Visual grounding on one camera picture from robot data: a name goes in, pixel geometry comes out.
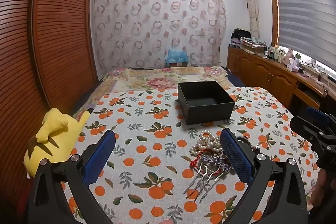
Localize orange fruit print cloth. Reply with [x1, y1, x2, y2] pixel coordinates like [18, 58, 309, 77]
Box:
[60, 86, 319, 224]

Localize white pearl necklace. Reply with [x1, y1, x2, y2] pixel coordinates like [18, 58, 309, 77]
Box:
[194, 130, 222, 159]

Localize red braided bracelet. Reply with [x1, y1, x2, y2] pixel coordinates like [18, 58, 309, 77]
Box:
[189, 152, 227, 180]

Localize brown wooden bead bracelet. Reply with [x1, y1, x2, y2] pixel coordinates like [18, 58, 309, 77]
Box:
[235, 136, 262, 158]

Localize pile of folded clothes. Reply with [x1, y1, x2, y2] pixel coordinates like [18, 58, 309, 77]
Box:
[230, 28, 267, 56]

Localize long wooden cabinet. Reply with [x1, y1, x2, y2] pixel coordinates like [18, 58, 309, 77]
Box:
[227, 46, 329, 109]

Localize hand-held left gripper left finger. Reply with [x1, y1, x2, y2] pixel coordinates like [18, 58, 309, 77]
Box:
[25, 130, 116, 224]

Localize yellow plush toy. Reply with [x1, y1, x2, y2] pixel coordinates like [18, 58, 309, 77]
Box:
[24, 108, 92, 179]

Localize wooden louvered wardrobe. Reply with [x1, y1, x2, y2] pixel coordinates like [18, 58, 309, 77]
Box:
[0, 0, 100, 214]

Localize floral blanket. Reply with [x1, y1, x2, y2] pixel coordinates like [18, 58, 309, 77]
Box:
[73, 66, 232, 119]

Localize row of cosmetic bottles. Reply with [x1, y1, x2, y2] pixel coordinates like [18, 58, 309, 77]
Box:
[266, 44, 295, 64]

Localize black box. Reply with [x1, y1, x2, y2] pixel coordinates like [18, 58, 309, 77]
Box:
[177, 80, 235, 125]

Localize grey striped window blind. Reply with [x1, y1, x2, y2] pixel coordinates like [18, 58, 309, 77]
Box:
[270, 0, 336, 68]

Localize ring pattern wall curtain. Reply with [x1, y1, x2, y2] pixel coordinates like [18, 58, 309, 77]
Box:
[90, 0, 228, 70]

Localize silver hair comb purple flowers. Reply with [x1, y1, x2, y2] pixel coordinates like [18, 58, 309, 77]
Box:
[184, 154, 237, 203]

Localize tangle of cables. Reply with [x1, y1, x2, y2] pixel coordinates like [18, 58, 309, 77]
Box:
[301, 61, 332, 83]

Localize blue plastic bag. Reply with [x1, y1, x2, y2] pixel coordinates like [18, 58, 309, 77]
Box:
[165, 49, 190, 63]

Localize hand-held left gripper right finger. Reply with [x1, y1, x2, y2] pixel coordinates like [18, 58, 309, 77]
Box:
[220, 128, 309, 224]

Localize wooden window frame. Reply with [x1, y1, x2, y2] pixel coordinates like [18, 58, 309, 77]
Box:
[265, 0, 281, 48]

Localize pink tissue pack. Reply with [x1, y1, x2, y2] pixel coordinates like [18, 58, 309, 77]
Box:
[286, 58, 300, 73]

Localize cream window curtain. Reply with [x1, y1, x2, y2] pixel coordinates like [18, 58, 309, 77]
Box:
[240, 0, 261, 40]

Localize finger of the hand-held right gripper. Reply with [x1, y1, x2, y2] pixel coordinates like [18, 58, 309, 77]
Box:
[306, 106, 336, 135]
[290, 115, 328, 146]

